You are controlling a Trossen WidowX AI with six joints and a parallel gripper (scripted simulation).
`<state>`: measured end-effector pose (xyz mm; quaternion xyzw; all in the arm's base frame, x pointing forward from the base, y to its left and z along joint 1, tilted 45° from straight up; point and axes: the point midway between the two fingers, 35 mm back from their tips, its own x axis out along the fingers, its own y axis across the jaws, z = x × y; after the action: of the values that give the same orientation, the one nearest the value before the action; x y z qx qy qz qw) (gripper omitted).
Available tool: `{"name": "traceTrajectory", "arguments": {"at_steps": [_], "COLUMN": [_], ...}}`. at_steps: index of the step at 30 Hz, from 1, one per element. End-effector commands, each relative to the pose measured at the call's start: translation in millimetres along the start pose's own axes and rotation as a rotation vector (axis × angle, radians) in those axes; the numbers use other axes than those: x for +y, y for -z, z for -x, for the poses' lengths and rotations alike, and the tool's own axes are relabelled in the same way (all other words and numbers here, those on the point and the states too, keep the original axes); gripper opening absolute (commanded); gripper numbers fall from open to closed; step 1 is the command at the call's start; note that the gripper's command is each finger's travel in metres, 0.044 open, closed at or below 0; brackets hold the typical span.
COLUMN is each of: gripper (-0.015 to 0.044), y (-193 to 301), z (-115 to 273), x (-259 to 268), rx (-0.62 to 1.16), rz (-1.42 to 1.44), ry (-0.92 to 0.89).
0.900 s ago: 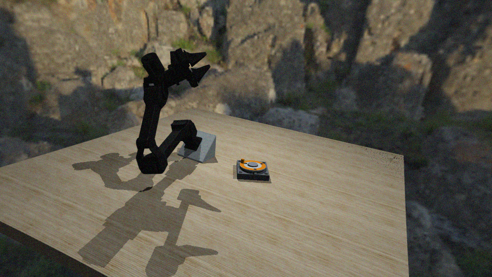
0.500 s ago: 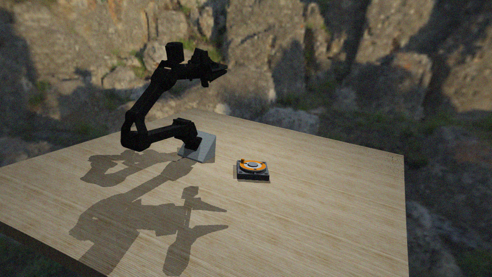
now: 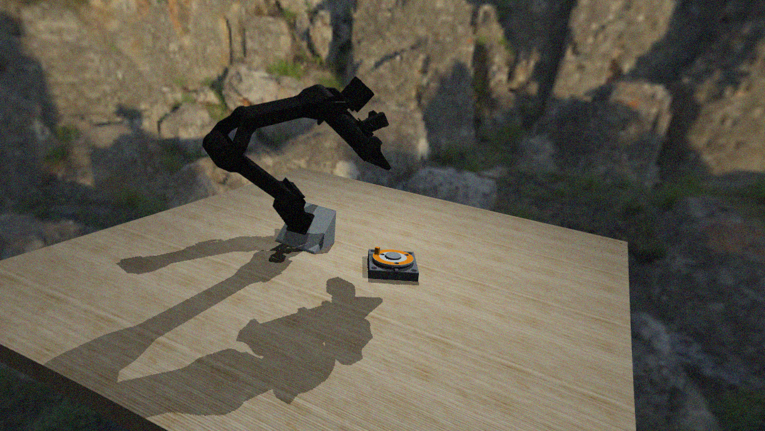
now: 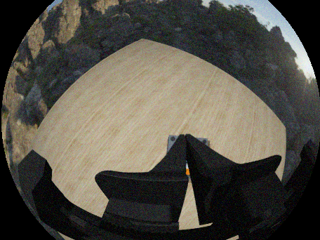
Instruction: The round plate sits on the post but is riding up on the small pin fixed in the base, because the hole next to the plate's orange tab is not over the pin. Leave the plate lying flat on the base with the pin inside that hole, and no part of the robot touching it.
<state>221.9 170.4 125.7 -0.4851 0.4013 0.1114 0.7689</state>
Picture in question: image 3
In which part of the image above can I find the orange flat ring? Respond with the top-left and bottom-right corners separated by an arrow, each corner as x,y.
372,247 -> 413,267

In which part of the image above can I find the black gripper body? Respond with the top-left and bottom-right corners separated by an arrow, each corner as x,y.
338,117 -> 383,161

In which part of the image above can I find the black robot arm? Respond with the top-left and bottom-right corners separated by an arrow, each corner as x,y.
203,77 -> 389,235

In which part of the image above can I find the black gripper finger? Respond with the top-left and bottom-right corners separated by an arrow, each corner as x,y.
366,146 -> 391,170

